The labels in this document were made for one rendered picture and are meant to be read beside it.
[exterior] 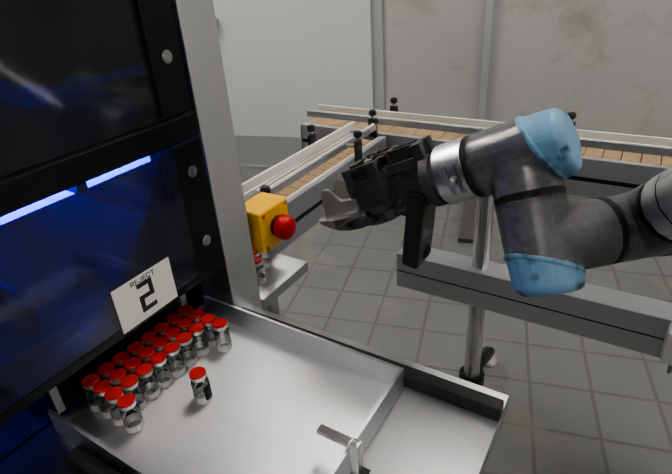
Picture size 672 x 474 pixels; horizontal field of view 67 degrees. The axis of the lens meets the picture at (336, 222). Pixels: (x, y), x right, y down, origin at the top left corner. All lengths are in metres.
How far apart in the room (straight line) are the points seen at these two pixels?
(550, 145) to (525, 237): 0.10
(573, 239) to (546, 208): 0.04
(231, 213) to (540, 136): 0.42
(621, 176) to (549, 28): 2.15
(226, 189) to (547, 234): 0.42
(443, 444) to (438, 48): 2.94
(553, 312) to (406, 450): 0.95
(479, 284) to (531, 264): 0.97
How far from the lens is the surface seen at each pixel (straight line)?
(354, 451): 0.57
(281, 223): 0.79
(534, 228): 0.56
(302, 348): 0.73
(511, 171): 0.56
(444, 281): 1.56
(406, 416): 0.65
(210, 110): 0.68
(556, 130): 0.56
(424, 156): 0.62
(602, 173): 1.29
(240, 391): 0.70
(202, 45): 0.67
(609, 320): 1.49
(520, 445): 1.80
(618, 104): 3.51
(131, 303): 0.65
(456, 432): 0.64
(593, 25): 3.38
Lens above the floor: 1.37
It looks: 28 degrees down
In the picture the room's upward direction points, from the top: 4 degrees counter-clockwise
